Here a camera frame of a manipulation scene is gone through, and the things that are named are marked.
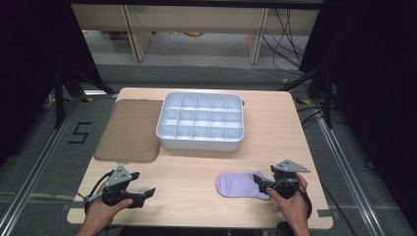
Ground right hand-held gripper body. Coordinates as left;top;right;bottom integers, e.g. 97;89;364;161
266;159;312;200

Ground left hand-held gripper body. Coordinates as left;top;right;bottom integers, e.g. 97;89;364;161
101;164;141;207

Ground purple sock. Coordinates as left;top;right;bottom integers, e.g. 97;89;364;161
215;170;274;201

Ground white compartment storage box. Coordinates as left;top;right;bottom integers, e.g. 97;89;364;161
155;90;246;152

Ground person's right hand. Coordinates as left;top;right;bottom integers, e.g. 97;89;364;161
266;173;312;228

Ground person's left hand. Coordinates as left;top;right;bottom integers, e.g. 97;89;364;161
84;182;134;230

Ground black round object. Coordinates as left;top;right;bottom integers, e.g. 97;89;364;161
274;221;292;236

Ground translucent brown box lid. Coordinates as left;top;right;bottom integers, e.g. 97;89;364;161
93;98;164;164

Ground black metal stand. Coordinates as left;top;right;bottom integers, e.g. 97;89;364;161
277;64;336;130
53;64;116;130

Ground black curtain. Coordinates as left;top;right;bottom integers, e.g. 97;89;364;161
0;0;103;166
298;0;417;227

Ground left hand-held gripper cable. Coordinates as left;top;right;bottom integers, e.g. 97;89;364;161
83;169;116;215

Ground hand-held gripper cable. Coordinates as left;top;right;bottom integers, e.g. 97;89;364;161
83;169;116;215
296;180;314;220

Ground right hand-held gripper cable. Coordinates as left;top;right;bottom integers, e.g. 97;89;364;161
296;180;314;220

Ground thin black floor cable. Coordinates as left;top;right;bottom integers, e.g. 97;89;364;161
319;182;359;236

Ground aluminium floor rail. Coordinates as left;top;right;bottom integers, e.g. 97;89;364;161
0;96;82;236
315;115;384;236

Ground black floor cables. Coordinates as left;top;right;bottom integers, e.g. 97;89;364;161
295;103;327;128

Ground bundle of black hanging cables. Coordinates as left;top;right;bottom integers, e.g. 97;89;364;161
261;8;309;72

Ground beige wooden desk frame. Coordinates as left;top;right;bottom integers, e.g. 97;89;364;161
71;3;321;65

